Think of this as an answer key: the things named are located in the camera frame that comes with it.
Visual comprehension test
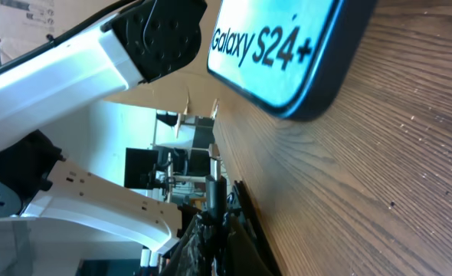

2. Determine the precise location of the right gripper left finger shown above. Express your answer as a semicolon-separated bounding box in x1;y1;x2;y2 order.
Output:
159;214;215;276

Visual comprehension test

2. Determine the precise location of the black USB-C charging cable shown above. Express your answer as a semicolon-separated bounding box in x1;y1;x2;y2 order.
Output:
205;174;228;222

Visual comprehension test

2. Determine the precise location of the Galaxy S24+ smartphone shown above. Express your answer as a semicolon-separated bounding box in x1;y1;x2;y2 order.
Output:
207;0;377;121

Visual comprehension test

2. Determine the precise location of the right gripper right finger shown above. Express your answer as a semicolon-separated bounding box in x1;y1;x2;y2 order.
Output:
220;215;273;276

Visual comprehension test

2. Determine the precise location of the cardboard box background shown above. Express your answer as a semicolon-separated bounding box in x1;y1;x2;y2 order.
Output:
0;0;116;64

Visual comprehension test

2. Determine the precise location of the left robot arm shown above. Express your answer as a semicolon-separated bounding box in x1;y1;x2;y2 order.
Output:
0;0;207;254

